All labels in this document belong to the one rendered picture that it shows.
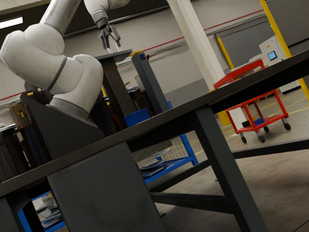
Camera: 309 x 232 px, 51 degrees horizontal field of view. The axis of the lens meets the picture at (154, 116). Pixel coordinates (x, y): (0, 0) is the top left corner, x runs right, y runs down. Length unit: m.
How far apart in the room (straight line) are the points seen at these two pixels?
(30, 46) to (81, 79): 0.21
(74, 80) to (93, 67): 0.09
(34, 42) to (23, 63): 0.09
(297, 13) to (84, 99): 5.76
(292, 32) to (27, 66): 5.61
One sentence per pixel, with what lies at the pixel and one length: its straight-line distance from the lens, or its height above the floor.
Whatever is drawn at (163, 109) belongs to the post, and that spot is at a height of 0.76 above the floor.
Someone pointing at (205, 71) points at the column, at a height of 1.64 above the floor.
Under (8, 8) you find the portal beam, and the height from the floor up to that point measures 3.29.
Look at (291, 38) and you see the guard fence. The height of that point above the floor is 1.16.
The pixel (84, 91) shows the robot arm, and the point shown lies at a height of 0.90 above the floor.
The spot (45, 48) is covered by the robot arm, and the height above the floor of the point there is 1.09.
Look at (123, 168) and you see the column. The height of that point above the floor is 0.57.
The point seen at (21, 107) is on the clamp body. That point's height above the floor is 1.05.
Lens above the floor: 0.64
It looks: 3 degrees up
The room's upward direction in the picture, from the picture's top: 25 degrees counter-clockwise
